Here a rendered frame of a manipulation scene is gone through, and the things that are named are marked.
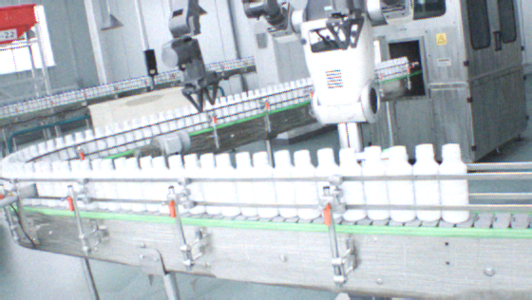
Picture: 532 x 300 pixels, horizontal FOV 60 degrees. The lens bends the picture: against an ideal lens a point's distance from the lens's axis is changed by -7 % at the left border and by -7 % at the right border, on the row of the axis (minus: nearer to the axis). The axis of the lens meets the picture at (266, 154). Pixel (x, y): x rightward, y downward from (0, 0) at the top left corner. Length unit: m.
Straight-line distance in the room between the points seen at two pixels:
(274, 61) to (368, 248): 6.25
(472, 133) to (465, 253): 3.76
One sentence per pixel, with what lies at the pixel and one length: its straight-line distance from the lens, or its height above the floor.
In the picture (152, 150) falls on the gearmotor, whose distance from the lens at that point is 2.85.
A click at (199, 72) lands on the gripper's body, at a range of 1.42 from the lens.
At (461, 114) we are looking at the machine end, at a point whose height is 0.59.
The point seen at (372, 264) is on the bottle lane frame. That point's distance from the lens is 1.17.
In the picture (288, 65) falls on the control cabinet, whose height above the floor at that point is 1.17.
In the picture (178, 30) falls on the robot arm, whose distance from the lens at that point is 1.41.
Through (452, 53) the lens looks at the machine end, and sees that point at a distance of 4.73.
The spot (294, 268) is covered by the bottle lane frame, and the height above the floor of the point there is 0.88.
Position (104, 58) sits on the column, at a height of 1.96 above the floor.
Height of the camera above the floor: 1.41
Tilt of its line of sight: 12 degrees down
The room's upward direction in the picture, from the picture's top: 10 degrees counter-clockwise
